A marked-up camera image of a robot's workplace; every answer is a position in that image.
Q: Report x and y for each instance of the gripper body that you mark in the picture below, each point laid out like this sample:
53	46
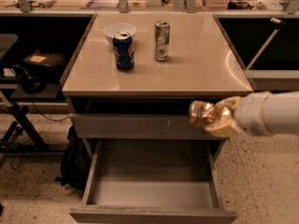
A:
250	115

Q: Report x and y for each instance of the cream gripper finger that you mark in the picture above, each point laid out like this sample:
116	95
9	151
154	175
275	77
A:
221	123

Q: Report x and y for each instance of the crushed orange can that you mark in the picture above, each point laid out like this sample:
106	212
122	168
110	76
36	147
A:
202	113

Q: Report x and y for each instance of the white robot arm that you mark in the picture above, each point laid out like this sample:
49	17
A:
257	114

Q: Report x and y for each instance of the silver tall can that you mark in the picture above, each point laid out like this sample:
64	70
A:
162	36

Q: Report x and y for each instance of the grey drawer cabinet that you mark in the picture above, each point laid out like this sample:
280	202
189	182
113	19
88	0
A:
200	65

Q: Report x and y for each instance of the open grey lower drawer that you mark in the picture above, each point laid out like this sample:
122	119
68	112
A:
152	182

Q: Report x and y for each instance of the blue pepsi can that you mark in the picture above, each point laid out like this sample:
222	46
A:
124	49

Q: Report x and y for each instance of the closed grey upper drawer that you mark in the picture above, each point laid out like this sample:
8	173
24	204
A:
124	126

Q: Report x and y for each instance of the black backpack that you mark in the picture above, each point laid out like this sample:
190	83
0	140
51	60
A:
75	164

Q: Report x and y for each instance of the dark box with label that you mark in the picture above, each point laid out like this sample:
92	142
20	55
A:
50	60

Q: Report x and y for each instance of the black headphones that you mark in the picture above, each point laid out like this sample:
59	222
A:
29	84

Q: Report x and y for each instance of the white stick with handle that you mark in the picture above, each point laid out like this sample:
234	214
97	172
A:
279	24

